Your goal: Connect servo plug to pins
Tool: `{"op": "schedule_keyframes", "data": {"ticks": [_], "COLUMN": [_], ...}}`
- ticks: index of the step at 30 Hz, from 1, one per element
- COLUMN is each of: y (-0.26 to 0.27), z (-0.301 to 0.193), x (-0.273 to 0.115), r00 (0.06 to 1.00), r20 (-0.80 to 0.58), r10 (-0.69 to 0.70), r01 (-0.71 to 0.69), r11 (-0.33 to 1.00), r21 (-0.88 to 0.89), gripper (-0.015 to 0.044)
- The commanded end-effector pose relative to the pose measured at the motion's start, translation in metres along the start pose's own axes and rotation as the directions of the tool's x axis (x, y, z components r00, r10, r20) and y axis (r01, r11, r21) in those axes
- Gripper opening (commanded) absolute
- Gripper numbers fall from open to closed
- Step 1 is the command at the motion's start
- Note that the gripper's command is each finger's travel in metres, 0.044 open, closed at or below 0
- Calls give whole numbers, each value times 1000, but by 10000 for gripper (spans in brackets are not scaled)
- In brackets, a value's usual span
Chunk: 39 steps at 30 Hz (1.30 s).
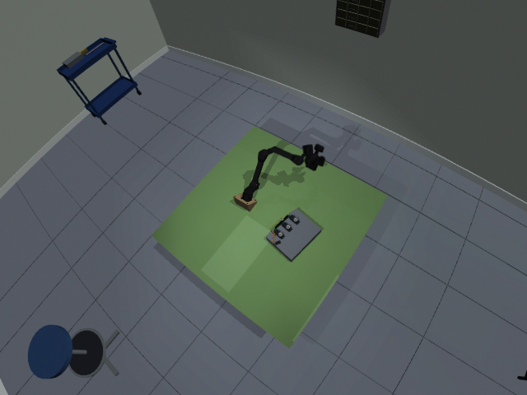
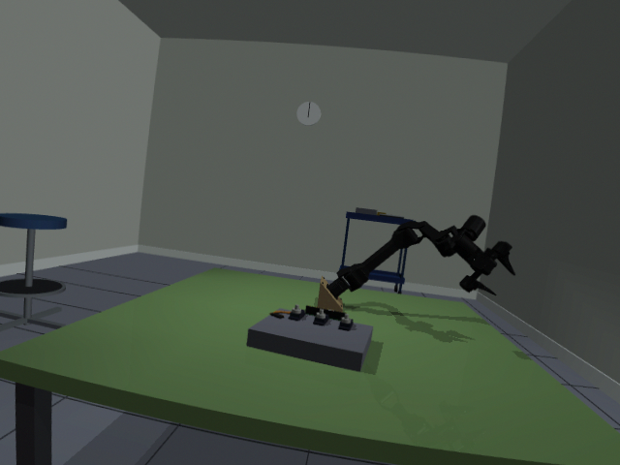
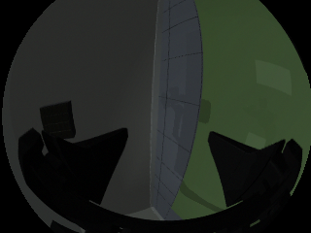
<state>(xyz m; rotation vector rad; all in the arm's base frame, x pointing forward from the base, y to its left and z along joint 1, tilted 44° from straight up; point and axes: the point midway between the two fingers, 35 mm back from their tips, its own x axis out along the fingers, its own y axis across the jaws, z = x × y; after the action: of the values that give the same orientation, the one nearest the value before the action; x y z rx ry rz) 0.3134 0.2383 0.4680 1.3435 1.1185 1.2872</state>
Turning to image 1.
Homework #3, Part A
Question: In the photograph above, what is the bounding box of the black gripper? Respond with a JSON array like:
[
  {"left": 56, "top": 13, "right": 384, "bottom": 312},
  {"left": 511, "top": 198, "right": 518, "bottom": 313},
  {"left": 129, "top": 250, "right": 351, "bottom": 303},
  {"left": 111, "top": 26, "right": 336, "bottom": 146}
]
[{"left": 308, "top": 143, "right": 324, "bottom": 170}]

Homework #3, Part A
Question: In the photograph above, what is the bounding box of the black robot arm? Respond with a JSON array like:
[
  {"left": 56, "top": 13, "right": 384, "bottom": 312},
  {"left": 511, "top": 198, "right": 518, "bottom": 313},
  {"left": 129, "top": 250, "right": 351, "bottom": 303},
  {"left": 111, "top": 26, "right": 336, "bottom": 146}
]
[{"left": 241, "top": 144, "right": 325, "bottom": 202}]

